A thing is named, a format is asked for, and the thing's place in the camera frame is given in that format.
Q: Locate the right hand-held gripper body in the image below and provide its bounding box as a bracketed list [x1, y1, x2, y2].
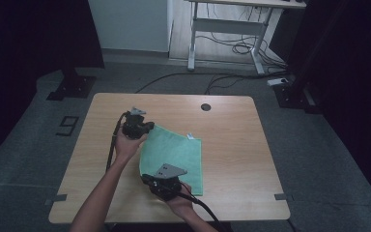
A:
[146, 162, 188, 202]

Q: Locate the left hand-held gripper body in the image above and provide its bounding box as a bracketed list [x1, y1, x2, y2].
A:
[121, 106, 149, 140]

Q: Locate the green towel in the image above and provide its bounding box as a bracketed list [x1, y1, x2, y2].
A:
[137, 125, 205, 197]

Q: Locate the person's left hand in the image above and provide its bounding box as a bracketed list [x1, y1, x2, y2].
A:
[113, 128, 149, 163]

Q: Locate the person's right hand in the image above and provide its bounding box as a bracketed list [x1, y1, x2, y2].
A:
[164, 183, 196, 220]

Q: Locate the black stand base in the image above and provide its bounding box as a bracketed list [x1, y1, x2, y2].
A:
[45, 67, 98, 102]
[272, 80, 324, 115]

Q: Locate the white cabinet panel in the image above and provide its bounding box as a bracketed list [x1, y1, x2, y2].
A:
[87, 0, 174, 54]

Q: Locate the white power strip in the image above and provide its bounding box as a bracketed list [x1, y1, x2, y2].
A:
[267, 77, 290, 88]

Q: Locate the dark curtain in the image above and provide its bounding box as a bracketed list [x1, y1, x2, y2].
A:
[0, 0, 106, 169]
[285, 0, 371, 216]

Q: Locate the right hand-held gripper black cable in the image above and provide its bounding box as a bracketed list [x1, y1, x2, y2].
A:
[173, 182, 225, 232]

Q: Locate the long black floor cable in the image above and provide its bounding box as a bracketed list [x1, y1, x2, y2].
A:
[134, 72, 273, 96]

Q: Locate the tangle of black cables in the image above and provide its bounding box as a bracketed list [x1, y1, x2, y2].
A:
[195, 30, 288, 72]

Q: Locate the white metal frame desk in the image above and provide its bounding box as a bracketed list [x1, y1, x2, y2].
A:
[184, 0, 308, 76]

